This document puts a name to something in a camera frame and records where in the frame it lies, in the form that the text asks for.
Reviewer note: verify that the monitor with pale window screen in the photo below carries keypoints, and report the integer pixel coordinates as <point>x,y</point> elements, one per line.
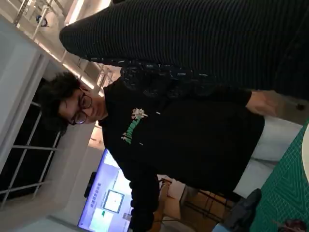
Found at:
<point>108,200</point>

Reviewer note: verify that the green cutting mat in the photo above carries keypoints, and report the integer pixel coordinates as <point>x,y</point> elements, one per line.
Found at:
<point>285,188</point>

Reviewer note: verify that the brown cardboard box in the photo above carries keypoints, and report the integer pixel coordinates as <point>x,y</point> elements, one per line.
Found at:
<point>169,205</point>

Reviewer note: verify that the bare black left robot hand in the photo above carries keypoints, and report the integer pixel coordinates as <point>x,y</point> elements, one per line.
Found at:
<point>243,210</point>

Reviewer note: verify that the grey window frame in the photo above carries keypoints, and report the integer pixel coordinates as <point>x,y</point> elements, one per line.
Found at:
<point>26,149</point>

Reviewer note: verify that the person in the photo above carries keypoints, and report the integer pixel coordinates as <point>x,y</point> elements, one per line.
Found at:
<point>188,145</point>

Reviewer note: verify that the person's hand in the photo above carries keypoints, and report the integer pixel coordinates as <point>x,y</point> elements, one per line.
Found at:
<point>268,104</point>

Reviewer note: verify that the black webcam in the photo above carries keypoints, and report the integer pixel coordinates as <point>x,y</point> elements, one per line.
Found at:
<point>90,184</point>

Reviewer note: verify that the round dark-rimmed glasses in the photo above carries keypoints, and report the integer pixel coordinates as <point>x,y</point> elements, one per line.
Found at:
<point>80,108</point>

